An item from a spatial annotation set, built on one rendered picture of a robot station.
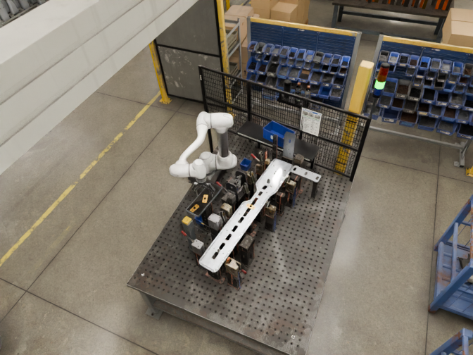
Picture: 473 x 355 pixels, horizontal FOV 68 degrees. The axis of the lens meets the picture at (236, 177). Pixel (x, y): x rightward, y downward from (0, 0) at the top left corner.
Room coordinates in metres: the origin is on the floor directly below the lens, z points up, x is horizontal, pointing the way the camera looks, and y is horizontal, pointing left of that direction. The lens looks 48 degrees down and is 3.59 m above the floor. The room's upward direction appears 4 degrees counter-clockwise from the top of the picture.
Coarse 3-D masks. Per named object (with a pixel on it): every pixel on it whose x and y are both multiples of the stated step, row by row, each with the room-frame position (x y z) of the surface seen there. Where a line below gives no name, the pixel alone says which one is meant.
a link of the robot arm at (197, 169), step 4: (196, 160) 1.94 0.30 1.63; (200, 160) 1.94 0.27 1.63; (192, 164) 1.92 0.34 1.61; (196, 164) 1.90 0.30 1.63; (200, 164) 1.90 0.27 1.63; (204, 164) 1.93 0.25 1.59; (192, 168) 1.90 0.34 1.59; (196, 168) 1.88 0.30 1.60; (200, 168) 1.88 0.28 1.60; (204, 168) 1.90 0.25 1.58; (192, 172) 1.88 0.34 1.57; (196, 172) 1.88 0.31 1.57; (200, 172) 1.88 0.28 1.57; (204, 172) 1.89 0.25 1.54; (192, 176) 1.88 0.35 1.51; (196, 176) 1.88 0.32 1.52; (200, 176) 1.88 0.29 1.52; (204, 176) 1.90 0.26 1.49
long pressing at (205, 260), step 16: (272, 160) 2.49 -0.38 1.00; (272, 176) 2.27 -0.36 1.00; (256, 192) 2.08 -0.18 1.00; (272, 192) 2.07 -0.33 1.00; (240, 208) 1.91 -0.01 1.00; (256, 208) 1.90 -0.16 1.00; (240, 224) 1.74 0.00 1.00; (224, 240) 1.59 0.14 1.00; (208, 256) 1.45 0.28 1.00; (224, 256) 1.43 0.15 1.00
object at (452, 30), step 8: (456, 8) 4.80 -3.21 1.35; (448, 16) 4.74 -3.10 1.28; (456, 16) 4.58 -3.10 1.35; (464, 16) 4.56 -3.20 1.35; (472, 16) 4.54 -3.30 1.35; (448, 24) 4.55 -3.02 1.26; (456, 24) 4.37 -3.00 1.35; (464, 24) 4.35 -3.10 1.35; (472, 24) 4.33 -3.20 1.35; (448, 32) 4.32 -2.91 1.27; (456, 32) 4.15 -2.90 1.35; (464, 32) 4.13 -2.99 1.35; (472, 32) 4.12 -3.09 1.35; (448, 40) 4.13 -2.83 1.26; (456, 40) 4.10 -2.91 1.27; (464, 40) 4.06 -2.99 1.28; (472, 40) 4.03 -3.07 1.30
